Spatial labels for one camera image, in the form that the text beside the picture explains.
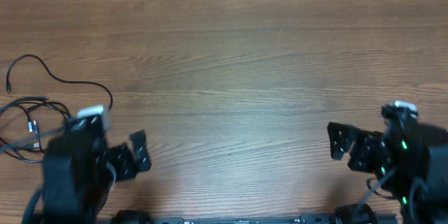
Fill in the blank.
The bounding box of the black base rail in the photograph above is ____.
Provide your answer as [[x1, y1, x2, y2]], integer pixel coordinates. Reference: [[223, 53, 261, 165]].
[[100, 211, 398, 224]]

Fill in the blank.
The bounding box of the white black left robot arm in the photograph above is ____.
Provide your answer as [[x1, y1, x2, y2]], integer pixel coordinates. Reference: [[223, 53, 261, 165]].
[[22, 115, 151, 224]]

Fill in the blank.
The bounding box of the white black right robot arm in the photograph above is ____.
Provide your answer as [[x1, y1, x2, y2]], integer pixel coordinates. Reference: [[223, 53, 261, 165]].
[[327, 113, 447, 223]]

